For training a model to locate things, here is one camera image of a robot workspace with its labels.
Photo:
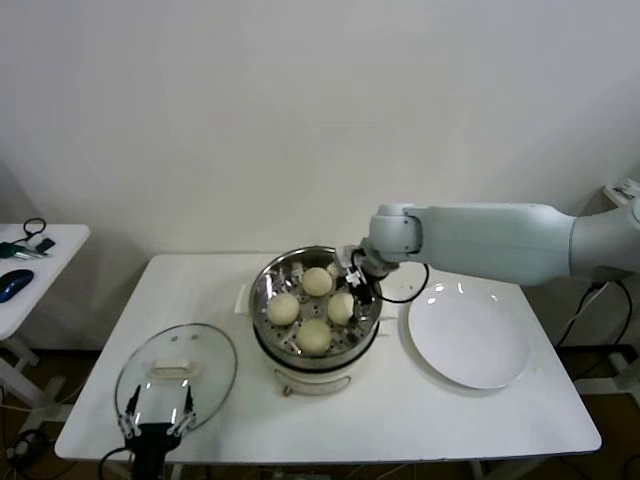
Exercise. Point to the white side table with mouse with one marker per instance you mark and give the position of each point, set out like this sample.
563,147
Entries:
60,260

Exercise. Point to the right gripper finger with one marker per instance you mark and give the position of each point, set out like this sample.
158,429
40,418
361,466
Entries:
342,281
361,310

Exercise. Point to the white steamed baozi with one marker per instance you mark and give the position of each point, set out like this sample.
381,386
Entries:
340,307
318,281
283,310
314,337

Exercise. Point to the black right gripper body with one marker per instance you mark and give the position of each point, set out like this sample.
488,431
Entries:
361,287

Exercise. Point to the stainless steel steamer basket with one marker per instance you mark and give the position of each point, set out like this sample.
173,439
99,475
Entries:
272,277

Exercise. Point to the small black device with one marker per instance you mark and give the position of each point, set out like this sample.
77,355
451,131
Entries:
47,245

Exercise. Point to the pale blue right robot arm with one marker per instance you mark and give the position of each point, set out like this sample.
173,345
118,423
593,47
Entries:
500,240

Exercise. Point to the blue computer mouse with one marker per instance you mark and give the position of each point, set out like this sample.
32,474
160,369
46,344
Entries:
15,284

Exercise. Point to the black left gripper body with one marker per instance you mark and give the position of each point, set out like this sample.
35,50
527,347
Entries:
150,445

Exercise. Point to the white flat box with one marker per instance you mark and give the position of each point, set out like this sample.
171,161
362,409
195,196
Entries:
625,189

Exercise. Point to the white round plate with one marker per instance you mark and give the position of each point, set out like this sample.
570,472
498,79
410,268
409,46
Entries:
465,335

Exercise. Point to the white electric cooker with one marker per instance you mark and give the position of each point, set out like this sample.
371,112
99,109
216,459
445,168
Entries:
310,382

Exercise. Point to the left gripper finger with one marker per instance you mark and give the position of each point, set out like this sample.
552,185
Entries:
133,400
189,402

